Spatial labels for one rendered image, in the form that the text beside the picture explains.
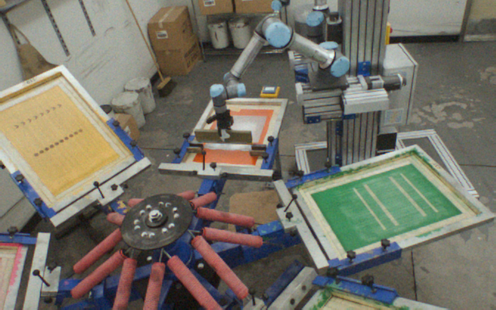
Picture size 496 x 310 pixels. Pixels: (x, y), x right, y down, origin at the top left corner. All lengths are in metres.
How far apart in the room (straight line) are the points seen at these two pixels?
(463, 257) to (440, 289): 0.33
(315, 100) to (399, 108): 0.65
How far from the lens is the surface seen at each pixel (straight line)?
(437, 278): 3.03
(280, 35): 2.02
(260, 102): 2.82
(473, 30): 6.12
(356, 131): 2.91
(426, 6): 5.81
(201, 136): 2.36
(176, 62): 5.61
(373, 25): 2.55
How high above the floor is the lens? 2.46
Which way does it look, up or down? 38 degrees down
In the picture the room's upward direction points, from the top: 10 degrees counter-clockwise
